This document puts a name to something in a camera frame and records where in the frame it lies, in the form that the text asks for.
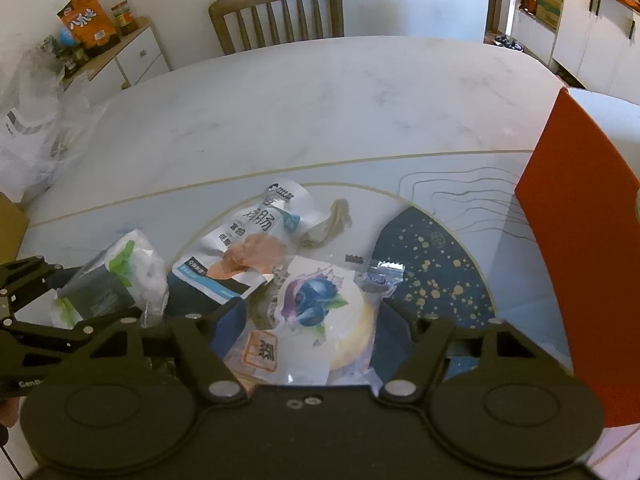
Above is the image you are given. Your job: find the white blue sausage packet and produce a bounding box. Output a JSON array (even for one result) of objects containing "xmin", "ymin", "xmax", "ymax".
[{"xmin": 167, "ymin": 183, "xmax": 326, "ymax": 306}]

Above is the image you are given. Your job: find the white green tissue pack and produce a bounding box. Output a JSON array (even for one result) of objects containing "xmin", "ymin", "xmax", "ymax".
[{"xmin": 50, "ymin": 230, "xmax": 170, "ymax": 328}]

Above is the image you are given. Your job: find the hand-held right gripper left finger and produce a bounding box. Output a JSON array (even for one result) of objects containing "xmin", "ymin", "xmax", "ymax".
[{"xmin": 75, "ymin": 300, "xmax": 251, "ymax": 406}]

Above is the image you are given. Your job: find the clear bun packet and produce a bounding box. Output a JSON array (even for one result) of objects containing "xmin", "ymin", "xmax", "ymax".
[{"xmin": 222, "ymin": 254, "xmax": 405, "ymax": 387}]

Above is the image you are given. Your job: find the glass jar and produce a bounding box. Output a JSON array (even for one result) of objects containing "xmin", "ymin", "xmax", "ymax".
[{"xmin": 111, "ymin": 1, "xmax": 137, "ymax": 36}]

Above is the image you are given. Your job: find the brown cardboard box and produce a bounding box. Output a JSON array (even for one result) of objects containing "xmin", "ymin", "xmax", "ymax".
[{"xmin": 0, "ymin": 192, "xmax": 30, "ymax": 266}]

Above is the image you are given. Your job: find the white marble desktop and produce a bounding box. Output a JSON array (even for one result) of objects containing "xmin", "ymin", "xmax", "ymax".
[{"xmin": 0, "ymin": 35, "xmax": 640, "ymax": 480}]

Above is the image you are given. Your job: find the white side cabinet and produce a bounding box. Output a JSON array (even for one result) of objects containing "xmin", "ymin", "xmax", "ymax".
[{"xmin": 62, "ymin": 17, "xmax": 172, "ymax": 92}]

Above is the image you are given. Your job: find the round patterned turntable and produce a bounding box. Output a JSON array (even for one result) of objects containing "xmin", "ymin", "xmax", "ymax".
[{"xmin": 170, "ymin": 181, "xmax": 503, "ymax": 386}]

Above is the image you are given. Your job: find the red cardboard box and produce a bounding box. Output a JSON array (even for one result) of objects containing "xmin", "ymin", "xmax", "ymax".
[{"xmin": 515, "ymin": 87, "xmax": 640, "ymax": 428}]

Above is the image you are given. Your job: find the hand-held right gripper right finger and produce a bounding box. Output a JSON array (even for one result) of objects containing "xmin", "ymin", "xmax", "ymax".
[{"xmin": 370, "ymin": 300, "xmax": 556, "ymax": 406}]

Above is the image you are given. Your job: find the wooden slat-back chair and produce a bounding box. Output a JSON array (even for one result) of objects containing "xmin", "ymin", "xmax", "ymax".
[{"xmin": 208, "ymin": 0, "xmax": 345, "ymax": 56}]

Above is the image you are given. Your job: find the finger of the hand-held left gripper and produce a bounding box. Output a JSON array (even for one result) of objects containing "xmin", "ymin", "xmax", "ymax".
[
  {"xmin": 0, "ymin": 255, "xmax": 83, "ymax": 312},
  {"xmin": 0, "ymin": 316, "xmax": 142, "ymax": 358}
]

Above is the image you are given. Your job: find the pile of clear plastic bags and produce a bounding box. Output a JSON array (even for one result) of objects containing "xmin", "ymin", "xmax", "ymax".
[{"xmin": 0, "ymin": 35, "xmax": 108, "ymax": 203}]

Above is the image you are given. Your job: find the lower white cabinet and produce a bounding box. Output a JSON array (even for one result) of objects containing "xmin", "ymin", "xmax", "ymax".
[{"xmin": 550, "ymin": 0, "xmax": 640, "ymax": 106}]

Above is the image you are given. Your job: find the orange snack box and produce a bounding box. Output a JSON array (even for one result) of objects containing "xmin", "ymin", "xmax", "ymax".
[{"xmin": 57, "ymin": 0, "xmax": 115, "ymax": 50}]

